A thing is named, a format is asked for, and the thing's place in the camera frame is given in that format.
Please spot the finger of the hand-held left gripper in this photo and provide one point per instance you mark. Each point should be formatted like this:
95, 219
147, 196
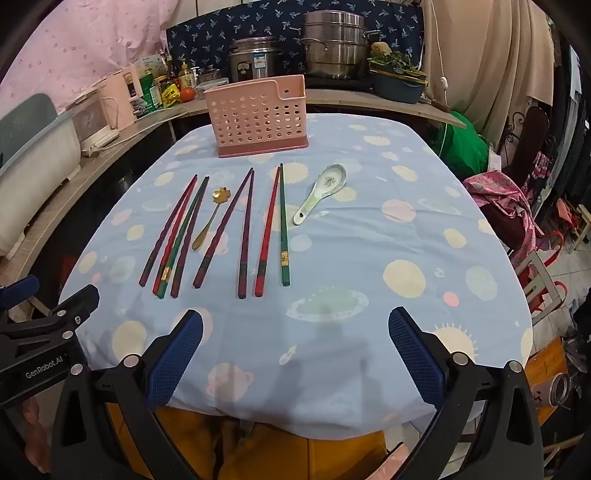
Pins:
21, 287
78, 302

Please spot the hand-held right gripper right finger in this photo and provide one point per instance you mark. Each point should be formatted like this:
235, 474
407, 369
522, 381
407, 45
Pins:
415, 360

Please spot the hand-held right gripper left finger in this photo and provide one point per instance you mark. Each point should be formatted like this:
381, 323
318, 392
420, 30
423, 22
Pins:
178, 355

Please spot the maroon chopstick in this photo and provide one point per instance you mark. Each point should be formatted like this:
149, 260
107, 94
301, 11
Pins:
246, 237
189, 247
224, 228
169, 229

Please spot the red chopstick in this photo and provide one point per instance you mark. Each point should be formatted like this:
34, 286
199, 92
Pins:
171, 243
269, 230

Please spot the green chopstick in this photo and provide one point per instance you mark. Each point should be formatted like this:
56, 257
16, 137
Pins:
283, 224
183, 237

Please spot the gold flower-shaped spoon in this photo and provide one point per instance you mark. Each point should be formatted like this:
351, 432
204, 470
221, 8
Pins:
220, 197

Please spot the white ceramic soup spoon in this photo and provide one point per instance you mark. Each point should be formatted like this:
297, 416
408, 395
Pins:
331, 179

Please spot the pink perforated utensil basket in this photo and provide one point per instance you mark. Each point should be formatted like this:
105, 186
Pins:
256, 120

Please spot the person's left hand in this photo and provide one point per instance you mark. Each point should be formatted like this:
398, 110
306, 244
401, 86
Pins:
32, 424

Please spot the white plastic tub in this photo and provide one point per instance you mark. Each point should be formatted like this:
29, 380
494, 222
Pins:
37, 170

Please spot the blue planet-print tablecloth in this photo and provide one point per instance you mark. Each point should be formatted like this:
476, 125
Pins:
346, 258

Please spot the glass jar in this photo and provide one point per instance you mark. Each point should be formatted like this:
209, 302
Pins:
563, 387

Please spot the white clear electric kettle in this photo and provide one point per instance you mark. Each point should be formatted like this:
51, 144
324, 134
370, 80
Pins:
90, 122

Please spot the pink floral cloth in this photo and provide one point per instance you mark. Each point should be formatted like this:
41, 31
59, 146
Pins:
496, 189

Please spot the pink electric kettle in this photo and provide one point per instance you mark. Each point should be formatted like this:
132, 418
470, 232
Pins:
117, 99

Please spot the green plastic bag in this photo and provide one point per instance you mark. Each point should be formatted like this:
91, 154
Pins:
464, 143

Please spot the green can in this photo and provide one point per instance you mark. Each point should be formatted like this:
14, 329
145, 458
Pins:
150, 90

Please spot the yellow snack packet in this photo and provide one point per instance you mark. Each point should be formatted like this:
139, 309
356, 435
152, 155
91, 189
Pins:
168, 94

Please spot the red tomato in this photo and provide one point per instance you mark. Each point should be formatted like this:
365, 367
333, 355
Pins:
187, 93

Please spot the dark red chair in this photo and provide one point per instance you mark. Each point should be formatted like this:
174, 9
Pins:
531, 138

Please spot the white carton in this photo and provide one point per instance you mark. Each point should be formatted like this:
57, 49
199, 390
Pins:
150, 62

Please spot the dark sauce bottle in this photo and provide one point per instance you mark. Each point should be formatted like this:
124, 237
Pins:
171, 69

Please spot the clear food container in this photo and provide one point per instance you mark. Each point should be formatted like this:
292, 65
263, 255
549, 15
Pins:
210, 87

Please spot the yellow oil bottle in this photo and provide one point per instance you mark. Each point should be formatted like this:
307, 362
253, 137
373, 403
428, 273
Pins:
185, 74

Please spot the pink dotted sheet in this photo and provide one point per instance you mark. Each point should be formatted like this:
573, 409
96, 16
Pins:
83, 41

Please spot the small lidded pot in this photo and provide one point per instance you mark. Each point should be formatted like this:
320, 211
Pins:
210, 74

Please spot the stacked blue bowls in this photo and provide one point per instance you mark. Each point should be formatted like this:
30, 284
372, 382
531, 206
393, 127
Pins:
397, 90

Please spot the hanging dark clothes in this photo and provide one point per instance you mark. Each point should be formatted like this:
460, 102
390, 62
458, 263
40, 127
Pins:
575, 120

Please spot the navy leaf-print cloth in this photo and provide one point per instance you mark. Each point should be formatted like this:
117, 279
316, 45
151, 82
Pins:
207, 37

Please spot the steel rice cooker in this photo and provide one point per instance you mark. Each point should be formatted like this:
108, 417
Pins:
254, 60

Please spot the green leafy vegetables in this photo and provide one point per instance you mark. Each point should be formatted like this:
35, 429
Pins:
392, 61

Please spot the beige curtain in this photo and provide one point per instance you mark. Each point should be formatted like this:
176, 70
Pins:
489, 60

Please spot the brown potato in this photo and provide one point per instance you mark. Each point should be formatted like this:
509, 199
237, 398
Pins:
381, 48

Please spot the steel steamer pot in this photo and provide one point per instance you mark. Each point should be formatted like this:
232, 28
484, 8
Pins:
337, 46

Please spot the white stool frame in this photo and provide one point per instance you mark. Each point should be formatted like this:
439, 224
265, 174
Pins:
531, 265

